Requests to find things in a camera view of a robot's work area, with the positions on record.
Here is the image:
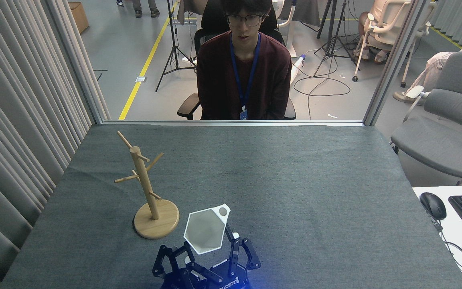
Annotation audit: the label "black computer mouse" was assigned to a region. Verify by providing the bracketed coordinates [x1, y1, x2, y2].
[419, 192, 447, 220]

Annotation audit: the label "black-rimmed glasses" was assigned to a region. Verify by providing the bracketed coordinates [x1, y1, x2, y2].
[226, 14, 270, 27]

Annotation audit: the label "cardboard box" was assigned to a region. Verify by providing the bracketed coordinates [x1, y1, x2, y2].
[69, 2, 90, 34]

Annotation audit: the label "black desk cable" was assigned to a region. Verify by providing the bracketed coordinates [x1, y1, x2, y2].
[426, 213, 462, 289]

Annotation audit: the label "seated person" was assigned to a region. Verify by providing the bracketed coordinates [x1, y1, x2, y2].
[357, 0, 400, 65]

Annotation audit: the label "reclining person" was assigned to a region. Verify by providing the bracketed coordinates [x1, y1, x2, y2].
[393, 41, 462, 104]

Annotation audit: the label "grey padded chair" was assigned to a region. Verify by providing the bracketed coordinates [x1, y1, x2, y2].
[390, 51, 462, 186]

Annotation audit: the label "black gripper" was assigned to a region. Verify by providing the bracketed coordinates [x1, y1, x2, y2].
[152, 243, 199, 289]
[184, 223, 262, 289]

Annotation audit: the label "silver frame post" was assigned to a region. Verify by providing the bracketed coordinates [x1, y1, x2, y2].
[363, 0, 436, 126]
[45, 0, 111, 125]

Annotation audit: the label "white office chair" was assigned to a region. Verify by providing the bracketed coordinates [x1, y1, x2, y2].
[352, 0, 436, 88]

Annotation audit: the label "wooden cup rack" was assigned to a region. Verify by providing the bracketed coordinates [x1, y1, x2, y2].
[114, 131, 180, 240]

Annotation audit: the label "white hexagonal cup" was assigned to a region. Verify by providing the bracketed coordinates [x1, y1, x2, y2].
[184, 204, 232, 255]

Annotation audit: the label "white desk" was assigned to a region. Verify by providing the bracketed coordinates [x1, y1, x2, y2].
[412, 185, 462, 289]

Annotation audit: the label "white stand on wheels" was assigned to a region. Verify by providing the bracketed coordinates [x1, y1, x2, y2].
[273, 0, 308, 87]

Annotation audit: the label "dark grey table cloth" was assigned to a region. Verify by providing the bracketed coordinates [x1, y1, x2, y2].
[0, 124, 462, 289]

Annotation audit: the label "black tripod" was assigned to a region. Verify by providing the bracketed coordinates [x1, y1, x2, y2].
[155, 0, 196, 93]
[313, 0, 360, 77]

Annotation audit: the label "black floor cable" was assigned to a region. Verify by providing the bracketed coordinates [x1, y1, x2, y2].
[293, 48, 352, 120]

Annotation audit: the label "blue lanyard with badge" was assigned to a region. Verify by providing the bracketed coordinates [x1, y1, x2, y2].
[230, 32, 262, 120]

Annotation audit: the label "black office chair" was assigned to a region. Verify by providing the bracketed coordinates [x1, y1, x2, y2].
[177, 0, 297, 120]

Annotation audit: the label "standing person's legs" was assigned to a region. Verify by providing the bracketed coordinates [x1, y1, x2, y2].
[116, 0, 160, 18]

